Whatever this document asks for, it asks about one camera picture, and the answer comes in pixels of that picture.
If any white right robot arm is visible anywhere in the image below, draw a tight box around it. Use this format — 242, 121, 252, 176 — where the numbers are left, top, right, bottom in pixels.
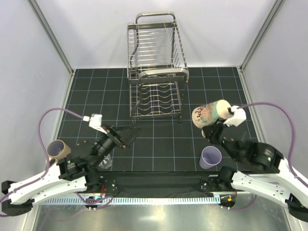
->
202, 122, 308, 222

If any beige patterned ceramic mug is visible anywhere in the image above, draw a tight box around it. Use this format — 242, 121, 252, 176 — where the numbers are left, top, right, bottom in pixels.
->
192, 100, 231, 128

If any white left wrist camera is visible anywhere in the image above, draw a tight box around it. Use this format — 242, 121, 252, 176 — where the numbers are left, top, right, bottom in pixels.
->
82, 114, 107, 134

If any aluminium frame post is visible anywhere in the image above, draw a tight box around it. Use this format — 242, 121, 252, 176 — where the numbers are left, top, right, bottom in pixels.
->
240, 0, 286, 71
27, 0, 74, 75

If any steel wire dish rack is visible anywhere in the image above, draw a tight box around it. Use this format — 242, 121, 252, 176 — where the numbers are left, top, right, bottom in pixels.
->
127, 11, 189, 123

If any lilac plastic cup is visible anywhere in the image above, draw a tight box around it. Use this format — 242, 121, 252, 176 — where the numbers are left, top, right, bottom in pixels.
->
199, 146, 222, 169

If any tan mug lilac inside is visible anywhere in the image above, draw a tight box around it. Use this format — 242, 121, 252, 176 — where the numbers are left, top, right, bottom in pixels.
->
45, 140, 71, 165

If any clear glass tumbler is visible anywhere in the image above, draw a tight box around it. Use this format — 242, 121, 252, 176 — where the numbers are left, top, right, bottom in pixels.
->
98, 154, 113, 170

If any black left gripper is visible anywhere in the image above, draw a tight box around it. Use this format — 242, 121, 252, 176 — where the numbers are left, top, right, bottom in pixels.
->
91, 123, 142, 168

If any left aluminium frame post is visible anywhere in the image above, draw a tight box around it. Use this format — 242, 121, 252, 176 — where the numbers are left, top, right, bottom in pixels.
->
27, 0, 74, 75

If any right aluminium frame post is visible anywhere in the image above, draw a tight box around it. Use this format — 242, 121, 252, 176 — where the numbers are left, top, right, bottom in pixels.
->
240, 0, 286, 71

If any white slotted cable duct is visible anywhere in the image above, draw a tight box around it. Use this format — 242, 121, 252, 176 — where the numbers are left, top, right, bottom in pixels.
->
42, 194, 220, 205

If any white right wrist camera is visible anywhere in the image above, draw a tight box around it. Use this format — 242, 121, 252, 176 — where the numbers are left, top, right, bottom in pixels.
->
223, 105, 246, 127

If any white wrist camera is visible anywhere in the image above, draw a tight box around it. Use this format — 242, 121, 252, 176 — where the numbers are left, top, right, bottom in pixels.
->
82, 114, 107, 134
223, 105, 246, 127

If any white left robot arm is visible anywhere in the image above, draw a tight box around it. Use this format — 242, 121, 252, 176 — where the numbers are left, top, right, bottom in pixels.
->
0, 126, 141, 217

